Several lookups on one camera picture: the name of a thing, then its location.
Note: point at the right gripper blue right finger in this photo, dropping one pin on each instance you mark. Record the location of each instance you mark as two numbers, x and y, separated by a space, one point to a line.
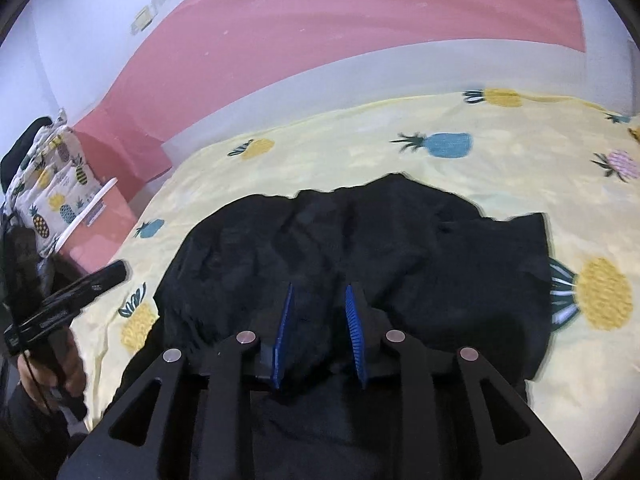
356 317

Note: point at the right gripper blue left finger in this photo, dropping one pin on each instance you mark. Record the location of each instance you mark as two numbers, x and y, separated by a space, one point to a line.
282 309

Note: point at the black puffer jacket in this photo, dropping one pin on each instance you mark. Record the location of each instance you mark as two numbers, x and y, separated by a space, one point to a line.
440 270

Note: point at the person's left hand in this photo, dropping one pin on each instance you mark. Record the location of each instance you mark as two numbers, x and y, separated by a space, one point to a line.
37 380

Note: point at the pink white nightstand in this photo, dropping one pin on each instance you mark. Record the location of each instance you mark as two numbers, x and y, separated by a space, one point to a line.
95 236

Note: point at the pineapple print quilt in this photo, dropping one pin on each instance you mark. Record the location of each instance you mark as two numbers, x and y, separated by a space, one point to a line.
47 180

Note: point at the white wall socket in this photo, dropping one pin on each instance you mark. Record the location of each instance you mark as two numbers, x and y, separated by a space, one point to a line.
142 20

